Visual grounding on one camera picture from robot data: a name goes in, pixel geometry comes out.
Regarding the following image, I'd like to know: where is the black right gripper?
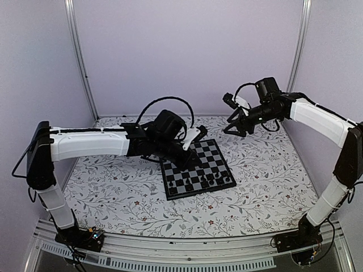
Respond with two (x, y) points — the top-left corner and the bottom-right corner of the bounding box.
(224, 102), (281, 137)

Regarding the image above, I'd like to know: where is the left camera black cable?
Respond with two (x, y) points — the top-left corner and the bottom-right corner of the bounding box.
(135, 96), (195, 137)

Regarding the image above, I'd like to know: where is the left aluminium frame post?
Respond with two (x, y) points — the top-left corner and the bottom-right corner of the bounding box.
(64, 0), (99, 121)

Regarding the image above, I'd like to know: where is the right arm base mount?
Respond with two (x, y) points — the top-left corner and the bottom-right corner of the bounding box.
(272, 231), (323, 253)

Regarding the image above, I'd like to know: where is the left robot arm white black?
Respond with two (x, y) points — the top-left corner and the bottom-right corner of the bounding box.
(21, 110), (207, 246)

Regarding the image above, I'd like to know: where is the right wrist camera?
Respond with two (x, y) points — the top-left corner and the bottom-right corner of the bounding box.
(222, 93), (251, 110)

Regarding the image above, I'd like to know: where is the floral patterned table mat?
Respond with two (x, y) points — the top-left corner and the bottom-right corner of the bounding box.
(64, 116), (318, 238)

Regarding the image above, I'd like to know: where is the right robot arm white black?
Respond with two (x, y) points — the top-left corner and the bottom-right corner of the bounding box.
(222, 77), (362, 247)

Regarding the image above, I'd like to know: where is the aluminium frame post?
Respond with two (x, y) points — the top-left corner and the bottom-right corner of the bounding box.
(286, 0), (312, 92)
(64, 0), (99, 121)

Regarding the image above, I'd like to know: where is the front aluminium rail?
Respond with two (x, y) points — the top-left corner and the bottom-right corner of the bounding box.
(24, 220), (358, 271)

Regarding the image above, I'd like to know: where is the camera black cable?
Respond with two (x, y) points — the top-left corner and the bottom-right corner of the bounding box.
(135, 96), (195, 137)
(235, 82), (258, 100)

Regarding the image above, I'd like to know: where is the right aluminium frame post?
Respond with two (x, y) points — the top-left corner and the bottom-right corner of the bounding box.
(286, 0), (312, 92)

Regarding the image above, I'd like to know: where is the right camera black cable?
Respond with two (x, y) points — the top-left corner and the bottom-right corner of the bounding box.
(235, 82), (258, 100)

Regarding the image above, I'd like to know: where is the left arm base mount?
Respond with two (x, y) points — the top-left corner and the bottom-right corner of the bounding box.
(55, 226), (104, 252)

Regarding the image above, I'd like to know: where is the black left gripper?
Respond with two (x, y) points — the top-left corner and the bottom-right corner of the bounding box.
(153, 137), (202, 172)

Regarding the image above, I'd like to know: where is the black silver chess board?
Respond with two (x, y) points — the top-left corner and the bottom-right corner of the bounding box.
(161, 139), (237, 201)

